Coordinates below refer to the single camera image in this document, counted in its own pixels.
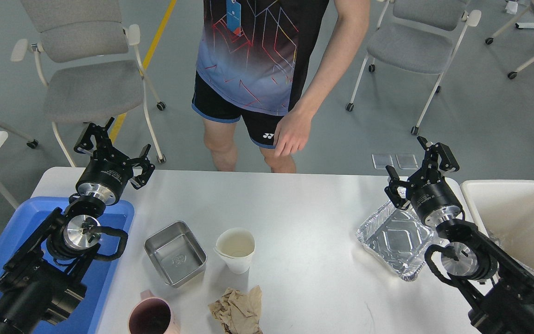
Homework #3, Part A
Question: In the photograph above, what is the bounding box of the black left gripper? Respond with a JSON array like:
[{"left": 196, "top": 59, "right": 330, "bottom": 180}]
[{"left": 73, "top": 117, "right": 155, "bottom": 206}]

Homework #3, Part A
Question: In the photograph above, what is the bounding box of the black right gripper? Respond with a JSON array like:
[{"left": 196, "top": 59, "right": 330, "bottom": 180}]
[{"left": 384, "top": 136, "right": 464, "bottom": 228}]

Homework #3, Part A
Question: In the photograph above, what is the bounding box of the aluminium foil tray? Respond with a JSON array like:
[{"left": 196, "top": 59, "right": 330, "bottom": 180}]
[{"left": 356, "top": 199, "right": 447, "bottom": 282}]

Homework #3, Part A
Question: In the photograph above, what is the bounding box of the square stainless steel tray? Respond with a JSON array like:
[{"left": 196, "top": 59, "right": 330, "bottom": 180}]
[{"left": 144, "top": 221, "right": 206, "bottom": 288}]

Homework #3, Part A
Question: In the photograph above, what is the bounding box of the white paper cup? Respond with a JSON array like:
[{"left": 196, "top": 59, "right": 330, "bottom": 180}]
[{"left": 214, "top": 228, "right": 255, "bottom": 275}]

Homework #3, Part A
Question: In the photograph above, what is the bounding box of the pink ceramic mug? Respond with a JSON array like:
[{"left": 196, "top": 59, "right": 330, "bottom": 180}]
[{"left": 128, "top": 289, "right": 181, "bottom": 334}]

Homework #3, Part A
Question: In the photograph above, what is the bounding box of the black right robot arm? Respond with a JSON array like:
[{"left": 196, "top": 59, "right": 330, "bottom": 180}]
[{"left": 384, "top": 136, "right": 534, "bottom": 334}]

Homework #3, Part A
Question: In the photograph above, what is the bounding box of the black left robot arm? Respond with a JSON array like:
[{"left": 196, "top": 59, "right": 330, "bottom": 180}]
[{"left": 0, "top": 118, "right": 155, "bottom": 334}]

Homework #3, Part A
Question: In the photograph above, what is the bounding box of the right floor outlet cover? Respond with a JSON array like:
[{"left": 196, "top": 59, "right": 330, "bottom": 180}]
[{"left": 395, "top": 154, "right": 419, "bottom": 170}]

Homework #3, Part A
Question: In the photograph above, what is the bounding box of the floor outlet cover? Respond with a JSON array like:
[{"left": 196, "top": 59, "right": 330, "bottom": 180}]
[
  {"left": 395, "top": 154, "right": 419, "bottom": 170},
  {"left": 371, "top": 154, "right": 394, "bottom": 170}
]

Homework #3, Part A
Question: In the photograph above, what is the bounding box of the left floor outlet cover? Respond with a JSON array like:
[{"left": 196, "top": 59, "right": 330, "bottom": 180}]
[{"left": 371, "top": 154, "right": 394, "bottom": 170}]

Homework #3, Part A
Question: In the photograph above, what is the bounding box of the white plastic bin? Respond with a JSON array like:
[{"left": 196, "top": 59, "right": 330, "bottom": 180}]
[{"left": 461, "top": 180, "right": 534, "bottom": 269}]

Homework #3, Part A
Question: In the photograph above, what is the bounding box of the grey chair right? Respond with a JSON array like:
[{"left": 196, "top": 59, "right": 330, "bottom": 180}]
[{"left": 345, "top": 0, "right": 483, "bottom": 135}]

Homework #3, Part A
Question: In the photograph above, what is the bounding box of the foil tray in bin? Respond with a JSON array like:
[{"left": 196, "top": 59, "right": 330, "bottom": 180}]
[{"left": 487, "top": 230, "right": 534, "bottom": 276}]

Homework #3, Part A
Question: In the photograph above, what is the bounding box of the person in patterned shirt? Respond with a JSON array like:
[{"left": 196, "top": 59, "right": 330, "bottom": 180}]
[{"left": 191, "top": 0, "right": 371, "bottom": 173}]

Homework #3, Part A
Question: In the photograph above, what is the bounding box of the crumpled brown paper napkin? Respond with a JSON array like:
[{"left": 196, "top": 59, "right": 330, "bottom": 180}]
[{"left": 208, "top": 285, "right": 263, "bottom": 334}]

